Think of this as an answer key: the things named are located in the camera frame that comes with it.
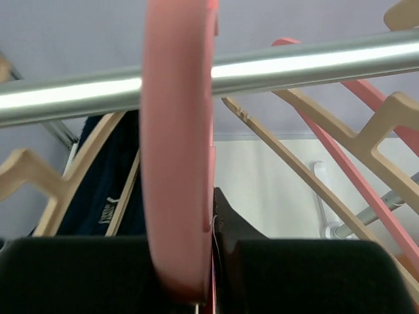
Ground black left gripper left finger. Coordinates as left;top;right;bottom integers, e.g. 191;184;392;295
1;236;195;313

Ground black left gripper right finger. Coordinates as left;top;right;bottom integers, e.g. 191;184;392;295
214;188;415;313

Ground navy blue shorts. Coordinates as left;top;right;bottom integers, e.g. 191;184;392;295
57;111;146;236

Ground pink plastic hanger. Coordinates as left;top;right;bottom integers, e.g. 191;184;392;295
140;1;219;303
270;37;419;282

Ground beige plastic hanger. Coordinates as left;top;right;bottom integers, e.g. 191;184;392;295
1;111;141;236
221;0;419;245

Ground orange plastic basket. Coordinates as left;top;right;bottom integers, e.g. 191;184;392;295
395;254;419;281

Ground silver clothes rack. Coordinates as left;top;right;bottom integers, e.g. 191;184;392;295
0;29;419;239

